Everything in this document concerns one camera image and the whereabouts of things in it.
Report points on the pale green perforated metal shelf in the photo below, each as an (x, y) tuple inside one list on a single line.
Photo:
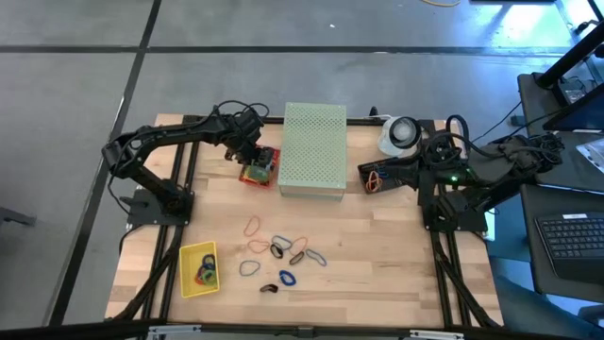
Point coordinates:
[(311, 146)]

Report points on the black desk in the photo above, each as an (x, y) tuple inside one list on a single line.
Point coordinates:
[(585, 179), (531, 245)]

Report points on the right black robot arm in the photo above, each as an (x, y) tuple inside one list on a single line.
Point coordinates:
[(495, 165)]

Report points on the silver metal bracket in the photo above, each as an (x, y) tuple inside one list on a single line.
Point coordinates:
[(174, 329), (436, 334)]

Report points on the black plastic basket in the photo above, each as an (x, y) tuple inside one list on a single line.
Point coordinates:
[(389, 188)]

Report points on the green coil wristband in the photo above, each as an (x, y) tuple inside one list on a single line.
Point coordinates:
[(214, 278)]

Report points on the red plastic basket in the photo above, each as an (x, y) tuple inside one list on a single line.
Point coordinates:
[(245, 181)]

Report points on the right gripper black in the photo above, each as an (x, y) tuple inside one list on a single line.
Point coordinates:
[(439, 165)]

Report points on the black tilted monitor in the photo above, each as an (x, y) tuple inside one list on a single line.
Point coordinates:
[(580, 113)]

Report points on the black power adapter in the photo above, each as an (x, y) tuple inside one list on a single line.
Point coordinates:
[(572, 92)]

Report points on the black keyboard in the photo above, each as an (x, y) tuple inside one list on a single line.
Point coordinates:
[(571, 241)]

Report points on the white cylinder with black rim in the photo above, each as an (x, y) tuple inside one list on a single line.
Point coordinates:
[(388, 144)]

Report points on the orange rubber band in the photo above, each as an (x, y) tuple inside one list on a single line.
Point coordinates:
[(380, 181), (290, 250), (249, 245), (245, 232), (368, 183)]

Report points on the grey chair leg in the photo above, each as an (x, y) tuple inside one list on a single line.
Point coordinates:
[(14, 217)]

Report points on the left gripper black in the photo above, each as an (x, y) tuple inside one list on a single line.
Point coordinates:
[(244, 137)]

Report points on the blue grey office chair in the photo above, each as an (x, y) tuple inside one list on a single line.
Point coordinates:
[(533, 316)]

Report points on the black pole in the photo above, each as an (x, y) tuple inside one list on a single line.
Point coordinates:
[(571, 56)]

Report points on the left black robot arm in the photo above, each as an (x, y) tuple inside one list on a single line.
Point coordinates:
[(156, 137)]

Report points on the yellow plastic basket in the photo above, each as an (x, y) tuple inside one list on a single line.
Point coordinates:
[(189, 264)]

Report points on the yellow orange coil wristband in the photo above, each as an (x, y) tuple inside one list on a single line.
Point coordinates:
[(198, 279)]

